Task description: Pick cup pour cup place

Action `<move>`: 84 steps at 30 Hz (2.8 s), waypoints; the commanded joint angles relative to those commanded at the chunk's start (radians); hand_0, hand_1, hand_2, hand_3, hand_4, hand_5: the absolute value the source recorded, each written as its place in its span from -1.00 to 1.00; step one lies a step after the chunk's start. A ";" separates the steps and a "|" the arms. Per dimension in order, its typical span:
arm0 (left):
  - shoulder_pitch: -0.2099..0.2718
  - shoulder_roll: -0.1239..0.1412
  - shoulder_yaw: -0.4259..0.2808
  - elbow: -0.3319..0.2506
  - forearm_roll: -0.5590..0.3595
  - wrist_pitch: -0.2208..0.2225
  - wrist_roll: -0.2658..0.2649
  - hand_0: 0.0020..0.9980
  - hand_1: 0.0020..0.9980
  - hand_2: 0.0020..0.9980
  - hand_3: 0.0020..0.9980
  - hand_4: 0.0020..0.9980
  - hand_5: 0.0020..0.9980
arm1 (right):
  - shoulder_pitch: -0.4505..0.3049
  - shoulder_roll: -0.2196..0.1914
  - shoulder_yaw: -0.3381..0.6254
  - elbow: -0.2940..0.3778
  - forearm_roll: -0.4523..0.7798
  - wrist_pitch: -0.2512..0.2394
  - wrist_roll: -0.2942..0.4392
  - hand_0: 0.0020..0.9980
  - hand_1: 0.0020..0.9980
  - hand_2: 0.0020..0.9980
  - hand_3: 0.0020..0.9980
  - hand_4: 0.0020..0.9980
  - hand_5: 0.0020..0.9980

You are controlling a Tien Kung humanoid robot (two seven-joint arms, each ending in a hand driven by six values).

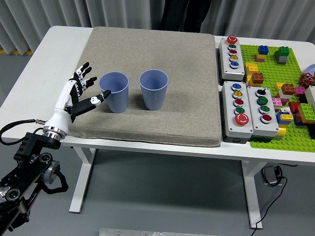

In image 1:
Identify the grey-brown fabric mat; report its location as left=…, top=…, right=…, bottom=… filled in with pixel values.
left=65, top=26, right=221, bottom=148

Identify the green studded baseplate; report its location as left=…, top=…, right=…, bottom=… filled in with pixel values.
left=240, top=44, right=315, bottom=153

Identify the white table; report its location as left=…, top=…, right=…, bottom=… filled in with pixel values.
left=0, top=26, right=315, bottom=229

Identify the large green toy brick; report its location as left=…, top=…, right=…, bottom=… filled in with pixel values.
left=297, top=103, right=315, bottom=123

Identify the red toy brick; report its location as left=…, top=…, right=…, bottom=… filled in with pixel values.
left=288, top=101, right=301, bottom=114

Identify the white toy brick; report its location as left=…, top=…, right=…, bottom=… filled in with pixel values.
left=277, top=91, right=295, bottom=100

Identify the brown toy brick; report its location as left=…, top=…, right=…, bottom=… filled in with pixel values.
left=251, top=72, right=265, bottom=87
left=280, top=83, right=296, bottom=95

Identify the pale pleated curtain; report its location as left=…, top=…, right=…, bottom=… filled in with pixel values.
left=0, top=0, right=315, bottom=56

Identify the blue and yellow toy brick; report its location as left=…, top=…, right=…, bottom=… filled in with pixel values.
left=275, top=112, right=295, bottom=125

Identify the red valve handwheel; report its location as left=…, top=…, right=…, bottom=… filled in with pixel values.
left=299, top=73, right=314, bottom=87

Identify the black power cable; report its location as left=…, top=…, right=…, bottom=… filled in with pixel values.
left=253, top=176, right=288, bottom=231

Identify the person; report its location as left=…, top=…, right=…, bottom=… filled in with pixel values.
left=159, top=0, right=212, bottom=33

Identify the white box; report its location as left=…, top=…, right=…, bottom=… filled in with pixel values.
left=304, top=85, right=315, bottom=111

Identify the grey power adapter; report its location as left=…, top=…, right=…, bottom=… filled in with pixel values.
left=261, top=166, right=283, bottom=186

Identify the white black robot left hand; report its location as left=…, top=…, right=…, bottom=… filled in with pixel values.
left=43, top=61, right=111, bottom=134

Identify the grey four-button control box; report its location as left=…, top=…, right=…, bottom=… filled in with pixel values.
left=247, top=86, right=280, bottom=143

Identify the blue ribbed plastic cup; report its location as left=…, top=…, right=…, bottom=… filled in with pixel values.
left=99, top=71, right=130, bottom=114
left=139, top=69, right=169, bottom=111

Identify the small green toy brick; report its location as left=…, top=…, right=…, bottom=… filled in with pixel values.
left=275, top=46, right=291, bottom=58

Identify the grey five-button control box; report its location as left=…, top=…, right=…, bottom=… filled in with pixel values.
left=218, top=36, right=246, bottom=81
left=221, top=80, right=254, bottom=144

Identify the pale blue bowl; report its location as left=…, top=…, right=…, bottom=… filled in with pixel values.
left=304, top=63, right=315, bottom=79

